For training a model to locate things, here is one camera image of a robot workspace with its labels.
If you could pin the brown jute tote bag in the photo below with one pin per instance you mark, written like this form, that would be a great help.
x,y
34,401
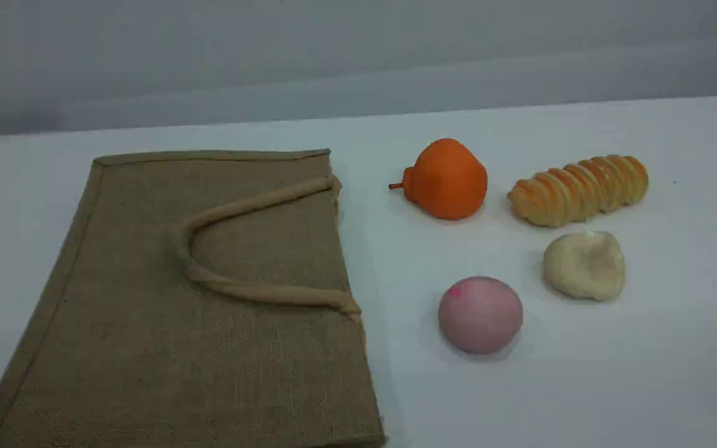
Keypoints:
x,y
209,348

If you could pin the cream egg yolk pastry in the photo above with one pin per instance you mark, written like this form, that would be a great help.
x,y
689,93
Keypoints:
x,y
584,266

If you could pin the striped golden bread roll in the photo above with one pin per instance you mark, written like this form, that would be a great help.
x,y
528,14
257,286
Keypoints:
x,y
579,190

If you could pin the orange fruit with stem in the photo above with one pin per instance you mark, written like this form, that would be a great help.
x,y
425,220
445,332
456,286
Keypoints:
x,y
449,183

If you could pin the pink round bun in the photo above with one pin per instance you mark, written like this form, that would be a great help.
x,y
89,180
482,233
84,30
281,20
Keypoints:
x,y
480,316

